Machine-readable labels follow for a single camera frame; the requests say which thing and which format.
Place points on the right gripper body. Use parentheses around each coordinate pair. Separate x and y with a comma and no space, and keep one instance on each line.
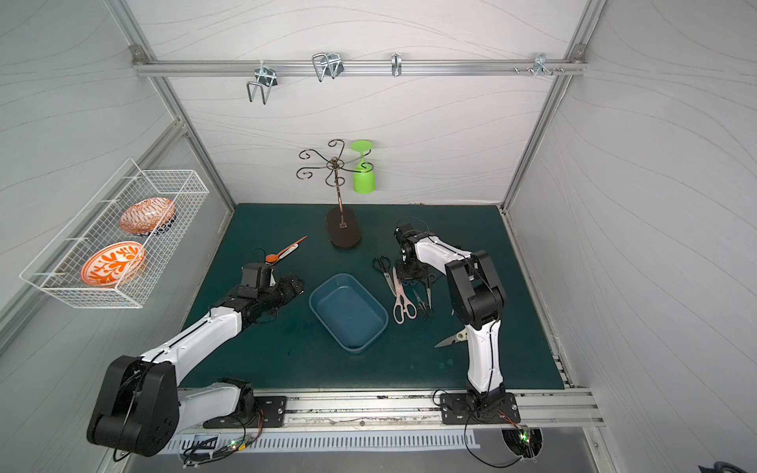
(405,269)

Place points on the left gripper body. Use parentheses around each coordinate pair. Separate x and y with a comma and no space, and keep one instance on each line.
(290,287)

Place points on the black scissors large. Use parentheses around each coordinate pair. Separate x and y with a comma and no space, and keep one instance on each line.
(382,264)

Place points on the black scissors thin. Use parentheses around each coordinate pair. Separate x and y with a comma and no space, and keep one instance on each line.
(423,298)

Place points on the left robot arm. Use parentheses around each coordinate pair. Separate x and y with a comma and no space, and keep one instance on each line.
(141,404)

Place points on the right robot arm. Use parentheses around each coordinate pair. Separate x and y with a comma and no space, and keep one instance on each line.
(423,245)

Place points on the blue plastic storage box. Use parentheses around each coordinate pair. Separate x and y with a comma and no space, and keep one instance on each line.
(353,317)

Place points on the orange plastic spoon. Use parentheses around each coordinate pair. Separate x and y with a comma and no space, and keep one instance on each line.
(274,258)

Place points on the green table mat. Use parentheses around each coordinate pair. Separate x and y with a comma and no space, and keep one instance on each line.
(292,349)

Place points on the copper cup holder stand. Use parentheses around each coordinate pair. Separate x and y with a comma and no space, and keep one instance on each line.
(341,221)

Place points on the green plastic goblet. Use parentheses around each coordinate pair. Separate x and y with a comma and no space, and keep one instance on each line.
(364,179)

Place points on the red patterned bowl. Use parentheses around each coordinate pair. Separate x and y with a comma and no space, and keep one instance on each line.
(154,215)

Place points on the orange floral bowl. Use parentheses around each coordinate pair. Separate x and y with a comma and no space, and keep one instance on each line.
(114,264)

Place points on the metal hook centre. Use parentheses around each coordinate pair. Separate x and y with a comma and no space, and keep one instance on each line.
(327,64)

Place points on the metal double hook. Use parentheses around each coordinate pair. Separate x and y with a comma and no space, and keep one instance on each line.
(265,79)

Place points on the metal hook right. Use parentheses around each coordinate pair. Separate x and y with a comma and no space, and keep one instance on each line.
(540,67)

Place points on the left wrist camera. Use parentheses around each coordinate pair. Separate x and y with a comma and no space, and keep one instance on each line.
(256,275)

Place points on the cream handled kitchen scissors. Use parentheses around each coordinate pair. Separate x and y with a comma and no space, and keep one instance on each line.
(458,337)

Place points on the white wire basket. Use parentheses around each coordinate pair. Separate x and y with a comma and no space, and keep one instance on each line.
(56,269)

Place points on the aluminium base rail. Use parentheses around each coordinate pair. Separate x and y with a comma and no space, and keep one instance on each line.
(364,410)

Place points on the small metal bracket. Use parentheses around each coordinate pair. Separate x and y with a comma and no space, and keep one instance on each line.
(396,64)

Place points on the aluminium top rail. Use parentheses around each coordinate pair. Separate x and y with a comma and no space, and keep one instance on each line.
(352,68)

